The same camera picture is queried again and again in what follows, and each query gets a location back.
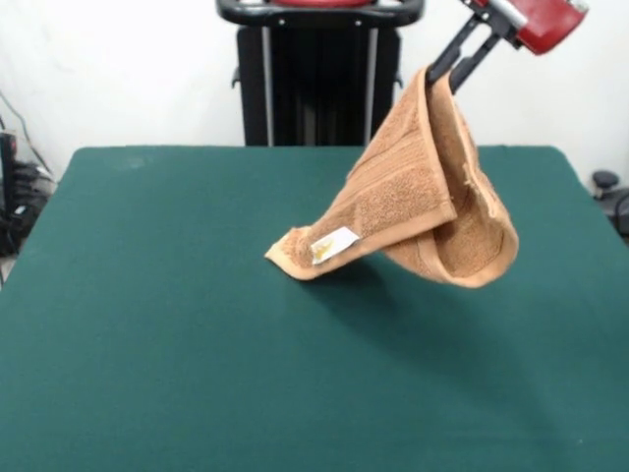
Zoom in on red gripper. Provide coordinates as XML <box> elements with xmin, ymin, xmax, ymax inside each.
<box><xmin>425</xmin><ymin>0</ymin><xmax>590</xmax><ymax>93</ymax></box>

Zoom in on tan terry towel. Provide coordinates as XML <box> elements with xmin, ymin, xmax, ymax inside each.
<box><xmin>264</xmin><ymin>66</ymin><xmax>521</xmax><ymax>290</ymax></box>

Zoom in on dark green table cloth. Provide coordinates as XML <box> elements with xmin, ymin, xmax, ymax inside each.
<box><xmin>0</xmin><ymin>145</ymin><xmax>629</xmax><ymax>472</ymax></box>

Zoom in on black equipment heap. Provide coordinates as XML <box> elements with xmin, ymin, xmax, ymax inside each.
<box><xmin>0</xmin><ymin>161</ymin><xmax>56</xmax><ymax>257</ymax></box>

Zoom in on black box device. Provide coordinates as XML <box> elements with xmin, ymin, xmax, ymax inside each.
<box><xmin>0</xmin><ymin>131</ymin><xmax>20</xmax><ymax>217</ymax></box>

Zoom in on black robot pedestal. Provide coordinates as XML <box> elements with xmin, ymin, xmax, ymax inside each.
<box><xmin>214</xmin><ymin>0</ymin><xmax>425</xmax><ymax>148</ymax></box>

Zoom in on grey cable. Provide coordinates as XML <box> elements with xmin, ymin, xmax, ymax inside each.
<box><xmin>0</xmin><ymin>90</ymin><xmax>48</xmax><ymax>173</ymax></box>

